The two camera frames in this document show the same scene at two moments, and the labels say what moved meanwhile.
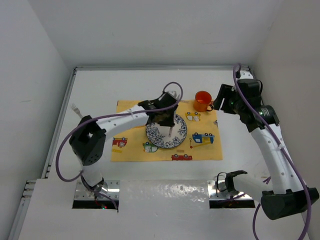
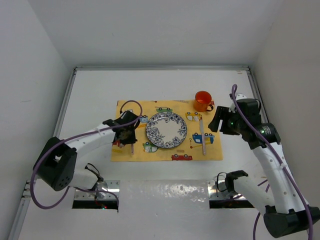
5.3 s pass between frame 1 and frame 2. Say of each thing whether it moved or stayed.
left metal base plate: stayed
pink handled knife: moved
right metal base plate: stayed
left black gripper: moved
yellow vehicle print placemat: stayed
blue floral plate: stayed
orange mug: stayed
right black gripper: moved
